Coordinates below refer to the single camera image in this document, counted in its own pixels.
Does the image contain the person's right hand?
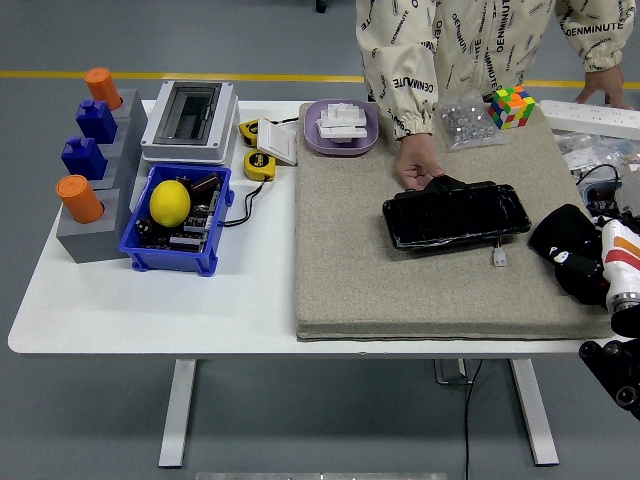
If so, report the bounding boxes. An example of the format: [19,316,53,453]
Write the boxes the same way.
[394,133,445,192]

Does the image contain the person's left hand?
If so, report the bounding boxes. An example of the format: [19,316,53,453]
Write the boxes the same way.
[574,64,632,110]

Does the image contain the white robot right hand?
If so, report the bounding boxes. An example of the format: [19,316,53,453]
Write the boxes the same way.
[547,215,640,301]

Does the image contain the black rag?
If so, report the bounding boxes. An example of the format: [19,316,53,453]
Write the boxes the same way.
[527,203,621,307]

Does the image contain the white power strip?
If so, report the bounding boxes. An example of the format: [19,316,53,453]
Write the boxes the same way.
[539,99,640,141]

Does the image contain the clear bag of metal nuts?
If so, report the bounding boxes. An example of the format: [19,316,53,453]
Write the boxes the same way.
[432,92,509,153]

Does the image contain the clear plastic bags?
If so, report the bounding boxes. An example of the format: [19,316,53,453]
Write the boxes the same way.
[554,128,640,176]

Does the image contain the blue rimmed parts tray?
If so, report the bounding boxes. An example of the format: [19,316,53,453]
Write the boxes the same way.
[583,180,640,221]

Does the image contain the grey metal part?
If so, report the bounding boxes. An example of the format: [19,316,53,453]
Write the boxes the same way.
[617,164,640,217]

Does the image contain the white plastic parts pile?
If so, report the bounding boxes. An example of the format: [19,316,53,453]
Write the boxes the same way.
[315,101,370,145]

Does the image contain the colourful puzzle cube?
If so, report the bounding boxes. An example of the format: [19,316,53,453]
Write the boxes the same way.
[487,84,537,131]

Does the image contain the purple square bowl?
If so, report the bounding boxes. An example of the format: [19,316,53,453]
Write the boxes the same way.
[303,98,380,158]

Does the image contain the beige fabric mat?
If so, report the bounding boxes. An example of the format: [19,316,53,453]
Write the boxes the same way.
[293,102,619,344]

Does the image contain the person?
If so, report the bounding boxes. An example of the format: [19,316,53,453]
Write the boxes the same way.
[354,0,640,141]

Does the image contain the yellow tape measure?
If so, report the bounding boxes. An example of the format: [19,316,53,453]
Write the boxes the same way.
[238,118,262,148]
[243,148,278,182]

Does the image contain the white table leg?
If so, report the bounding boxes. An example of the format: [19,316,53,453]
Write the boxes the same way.
[509,358,560,467]
[158,358,197,469]

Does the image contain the black electronic circuit parts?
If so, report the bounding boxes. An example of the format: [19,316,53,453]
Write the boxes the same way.
[134,172,224,251]

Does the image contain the yellow lemon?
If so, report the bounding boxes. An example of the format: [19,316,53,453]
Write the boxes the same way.
[149,179,192,229]

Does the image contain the blue plastic bin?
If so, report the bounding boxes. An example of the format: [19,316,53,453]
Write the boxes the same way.
[117,162,236,278]

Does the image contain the orange cylinder peg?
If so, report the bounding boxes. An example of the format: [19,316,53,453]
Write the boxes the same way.
[83,67,124,111]
[55,174,105,225]

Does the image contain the blue block peg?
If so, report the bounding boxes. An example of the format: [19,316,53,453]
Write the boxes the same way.
[60,135,109,180]
[75,99,119,142]

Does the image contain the grey stepped block holder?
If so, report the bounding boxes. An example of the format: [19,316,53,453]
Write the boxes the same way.
[55,88,150,264]

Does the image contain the thin black cable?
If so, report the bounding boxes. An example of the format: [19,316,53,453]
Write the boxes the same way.
[579,163,624,189]

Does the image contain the white wall switch plate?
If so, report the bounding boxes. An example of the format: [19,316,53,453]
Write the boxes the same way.
[256,118,300,167]

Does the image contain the black lanyard cord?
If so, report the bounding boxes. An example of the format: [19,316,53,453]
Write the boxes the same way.
[222,179,266,229]

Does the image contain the grey white electrical enclosure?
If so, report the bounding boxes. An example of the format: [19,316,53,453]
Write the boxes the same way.
[140,80,240,167]

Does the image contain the metal under-table bracket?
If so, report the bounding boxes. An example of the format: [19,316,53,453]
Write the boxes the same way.
[432,358,475,386]

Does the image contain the black hanging power cable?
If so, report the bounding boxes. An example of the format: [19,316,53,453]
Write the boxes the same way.
[462,358,485,480]

